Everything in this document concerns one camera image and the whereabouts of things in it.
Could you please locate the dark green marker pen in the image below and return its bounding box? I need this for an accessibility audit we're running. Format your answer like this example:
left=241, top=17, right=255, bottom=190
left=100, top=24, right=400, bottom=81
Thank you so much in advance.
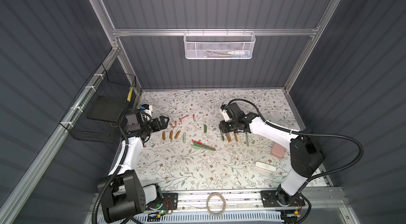
left=220, top=131, right=225, bottom=141

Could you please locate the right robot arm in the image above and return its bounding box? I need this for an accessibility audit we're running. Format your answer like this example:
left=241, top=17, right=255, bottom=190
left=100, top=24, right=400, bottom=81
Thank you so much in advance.
left=219, top=98, right=364, bottom=201

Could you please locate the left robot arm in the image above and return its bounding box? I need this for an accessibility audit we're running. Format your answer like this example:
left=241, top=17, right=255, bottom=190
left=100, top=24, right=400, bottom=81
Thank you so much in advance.
left=92, top=104, right=169, bottom=224

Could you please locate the floral table mat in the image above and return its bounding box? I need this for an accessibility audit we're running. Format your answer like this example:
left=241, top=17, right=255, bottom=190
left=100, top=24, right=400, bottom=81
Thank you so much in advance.
left=135, top=89, right=301, bottom=191

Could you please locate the pink pencil case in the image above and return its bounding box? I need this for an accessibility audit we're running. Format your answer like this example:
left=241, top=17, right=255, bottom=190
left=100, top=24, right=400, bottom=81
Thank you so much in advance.
left=271, top=143, right=287, bottom=159

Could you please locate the white rectangular eraser box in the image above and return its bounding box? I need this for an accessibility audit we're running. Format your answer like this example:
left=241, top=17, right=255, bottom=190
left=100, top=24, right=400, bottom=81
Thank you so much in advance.
left=255, top=161, right=277, bottom=173

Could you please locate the roll of clear tape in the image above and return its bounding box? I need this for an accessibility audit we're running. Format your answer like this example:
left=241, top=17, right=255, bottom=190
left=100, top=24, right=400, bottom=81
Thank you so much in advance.
left=206, top=193, right=227, bottom=217

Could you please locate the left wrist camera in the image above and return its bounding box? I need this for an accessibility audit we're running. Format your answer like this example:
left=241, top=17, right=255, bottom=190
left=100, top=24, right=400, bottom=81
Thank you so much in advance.
left=140, top=104, right=153, bottom=116

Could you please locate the black wire basket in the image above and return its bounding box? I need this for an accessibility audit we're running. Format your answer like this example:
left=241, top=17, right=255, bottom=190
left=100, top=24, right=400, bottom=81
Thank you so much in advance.
left=60, top=66, right=137, bottom=144

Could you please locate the white wire mesh basket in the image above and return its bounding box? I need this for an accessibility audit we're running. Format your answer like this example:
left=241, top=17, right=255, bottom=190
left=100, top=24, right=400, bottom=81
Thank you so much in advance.
left=183, top=31, right=256, bottom=60

